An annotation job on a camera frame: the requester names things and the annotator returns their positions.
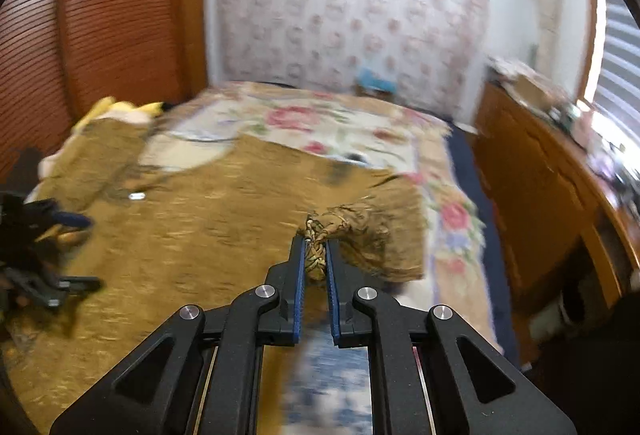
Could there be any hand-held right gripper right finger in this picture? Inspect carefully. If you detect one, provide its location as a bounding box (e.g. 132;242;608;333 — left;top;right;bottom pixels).
324;237;577;435

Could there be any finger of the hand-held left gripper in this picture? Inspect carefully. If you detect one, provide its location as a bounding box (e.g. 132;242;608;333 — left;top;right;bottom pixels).
30;275;104;310
32;199;95;232

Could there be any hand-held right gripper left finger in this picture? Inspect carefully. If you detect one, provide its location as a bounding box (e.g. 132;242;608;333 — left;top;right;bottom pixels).
50;235;307;435

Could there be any golden brocade cloth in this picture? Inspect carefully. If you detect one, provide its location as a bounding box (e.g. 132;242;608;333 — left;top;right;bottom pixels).
0;120;428;426

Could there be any blue and white floral sheet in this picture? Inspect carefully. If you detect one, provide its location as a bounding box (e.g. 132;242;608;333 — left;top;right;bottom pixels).
280;330;376;435

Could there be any navy bed sheet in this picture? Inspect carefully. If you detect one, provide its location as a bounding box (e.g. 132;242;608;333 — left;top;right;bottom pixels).
442;122;523;368

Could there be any cream floral blanket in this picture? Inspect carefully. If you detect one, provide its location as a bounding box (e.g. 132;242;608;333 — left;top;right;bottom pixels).
140;82;501;351

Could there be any wooden louvred wardrobe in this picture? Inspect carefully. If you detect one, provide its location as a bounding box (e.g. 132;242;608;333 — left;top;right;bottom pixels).
0;0;210;178

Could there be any light blue box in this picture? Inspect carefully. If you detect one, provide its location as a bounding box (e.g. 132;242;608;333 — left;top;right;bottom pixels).
356;66;397;92

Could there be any wooden cabinet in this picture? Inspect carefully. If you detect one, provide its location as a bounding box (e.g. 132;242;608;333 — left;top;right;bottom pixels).
472;82;640;311

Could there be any white round container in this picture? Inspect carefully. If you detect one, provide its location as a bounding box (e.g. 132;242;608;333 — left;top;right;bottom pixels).
529;285;588;342

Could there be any cabinet top clutter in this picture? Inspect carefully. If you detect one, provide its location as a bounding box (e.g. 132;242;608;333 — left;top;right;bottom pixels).
486;56;640;198

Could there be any window blind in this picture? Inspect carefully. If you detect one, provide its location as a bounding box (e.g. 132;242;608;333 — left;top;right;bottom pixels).
597;0;640;116

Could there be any ring patterned wall curtain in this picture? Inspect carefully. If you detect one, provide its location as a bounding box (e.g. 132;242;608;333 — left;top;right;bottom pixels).
207;0;493;116

